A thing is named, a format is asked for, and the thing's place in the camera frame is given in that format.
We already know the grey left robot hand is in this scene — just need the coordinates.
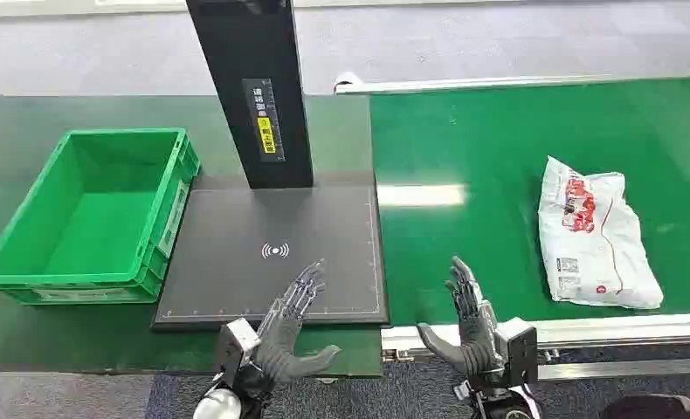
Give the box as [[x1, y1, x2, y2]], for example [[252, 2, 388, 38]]
[[254, 258, 342, 385]]

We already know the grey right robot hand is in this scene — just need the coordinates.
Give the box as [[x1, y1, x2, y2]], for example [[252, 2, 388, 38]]
[[417, 256, 503, 380]]

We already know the green conveyor belt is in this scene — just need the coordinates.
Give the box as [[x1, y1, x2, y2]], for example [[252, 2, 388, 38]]
[[370, 78, 690, 327]]

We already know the white parcel bag red print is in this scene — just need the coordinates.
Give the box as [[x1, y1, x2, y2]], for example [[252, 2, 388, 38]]
[[537, 155, 665, 311]]

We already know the green plastic crate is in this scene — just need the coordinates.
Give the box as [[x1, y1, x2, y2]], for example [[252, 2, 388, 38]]
[[0, 127, 202, 306]]

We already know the black scanner column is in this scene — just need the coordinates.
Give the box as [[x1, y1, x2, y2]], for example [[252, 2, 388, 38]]
[[185, 0, 315, 190]]

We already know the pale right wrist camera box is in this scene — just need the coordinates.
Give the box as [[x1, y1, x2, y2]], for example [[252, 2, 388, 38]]
[[493, 317, 540, 388]]

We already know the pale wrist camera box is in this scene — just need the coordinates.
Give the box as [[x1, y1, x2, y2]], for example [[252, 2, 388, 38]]
[[493, 317, 540, 388], [214, 318, 262, 388]]

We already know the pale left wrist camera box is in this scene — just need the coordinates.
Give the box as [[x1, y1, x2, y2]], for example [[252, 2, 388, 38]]
[[214, 318, 262, 388]]

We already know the black scanner base plate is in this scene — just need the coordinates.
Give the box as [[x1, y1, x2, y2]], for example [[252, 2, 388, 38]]
[[151, 184, 390, 331]]

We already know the silver conveyor frame rail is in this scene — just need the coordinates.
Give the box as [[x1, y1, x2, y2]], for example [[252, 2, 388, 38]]
[[380, 313, 690, 383]]

